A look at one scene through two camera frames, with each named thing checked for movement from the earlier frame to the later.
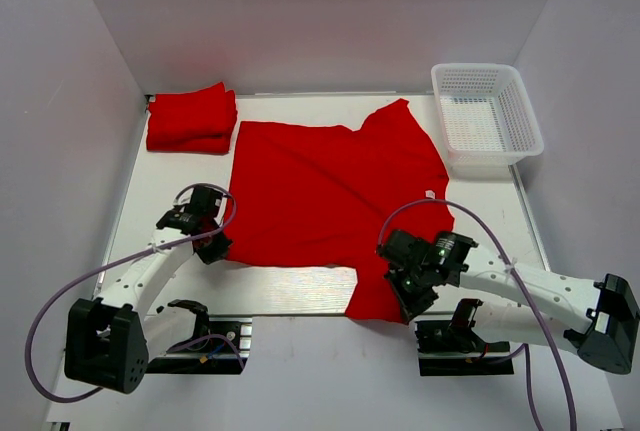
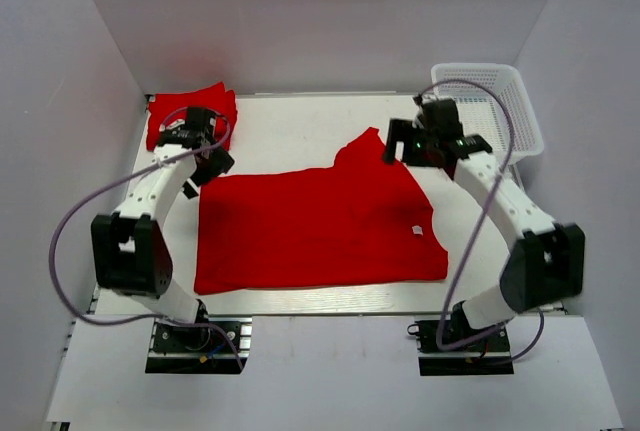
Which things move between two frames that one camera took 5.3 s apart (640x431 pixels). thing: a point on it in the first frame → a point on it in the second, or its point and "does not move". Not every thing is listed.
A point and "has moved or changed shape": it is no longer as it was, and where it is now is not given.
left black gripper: (218, 252) → (219, 163)
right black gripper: (411, 306) → (399, 129)
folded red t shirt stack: (198, 121) does not move
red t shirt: (316, 196) has moved or changed shape
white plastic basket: (485, 113) does not move
